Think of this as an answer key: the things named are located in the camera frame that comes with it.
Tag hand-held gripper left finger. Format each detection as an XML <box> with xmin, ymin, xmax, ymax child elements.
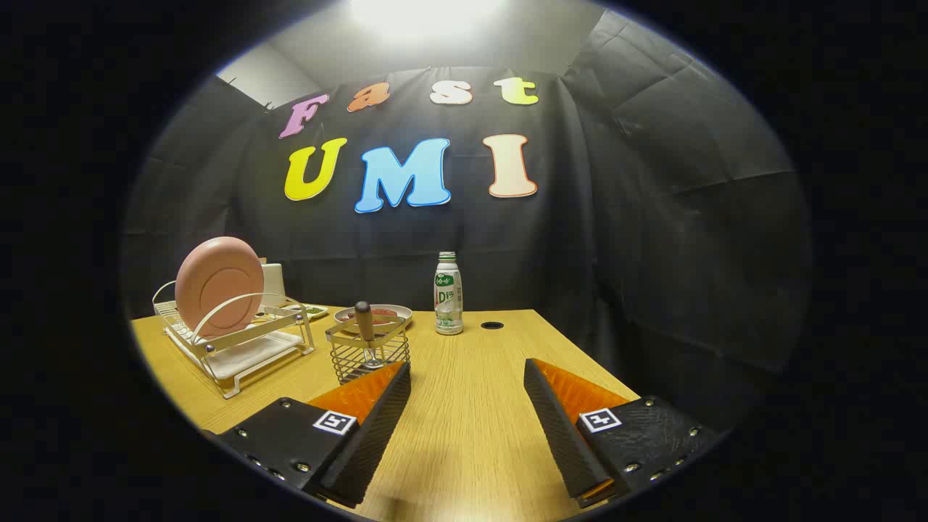
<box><xmin>217</xmin><ymin>360</ymin><xmax>413</xmax><ymax>510</ymax></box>

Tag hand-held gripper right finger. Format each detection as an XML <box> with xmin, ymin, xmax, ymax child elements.
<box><xmin>523</xmin><ymin>358</ymin><xmax>722</xmax><ymax>510</ymax></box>

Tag metal wire basket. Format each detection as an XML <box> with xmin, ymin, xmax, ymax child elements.
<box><xmin>326</xmin><ymin>317</ymin><xmax>412</xmax><ymax>385</ymax></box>

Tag wooden handled spoon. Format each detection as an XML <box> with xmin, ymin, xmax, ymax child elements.
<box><xmin>354</xmin><ymin>301</ymin><xmax>385</xmax><ymax>367</ymax></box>

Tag white wire dish rack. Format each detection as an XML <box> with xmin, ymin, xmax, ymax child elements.
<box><xmin>152</xmin><ymin>279</ymin><xmax>316</xmax><ymax>399</ymax></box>

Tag pink plate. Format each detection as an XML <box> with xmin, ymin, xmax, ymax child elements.
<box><xmin>175</xmin><ymin>236</ymin><xmax>265</xmax><ymax>339</ymax></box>

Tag beige plate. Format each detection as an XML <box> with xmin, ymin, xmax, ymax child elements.
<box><xmin>334</xmin><ymin>304</ymin><xmax>413</xmax><ymax>336</ymax></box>

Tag white drip tray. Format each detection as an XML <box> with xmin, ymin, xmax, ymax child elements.
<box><xmin>168</xmin><ymin>323</ymin><xmax>305</xmax><ymax>381</ymax></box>

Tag white green drink bottle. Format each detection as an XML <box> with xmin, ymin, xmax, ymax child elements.
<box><xmin>434</xmin><ymin>252</ymin><xmax>465</xmax><ymax>336</ymax></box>

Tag white toaster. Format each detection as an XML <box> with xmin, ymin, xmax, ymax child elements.
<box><xmin>260</xmin><ymin>262</ymin><xmax>285</xmax><ymax>309</ymax></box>

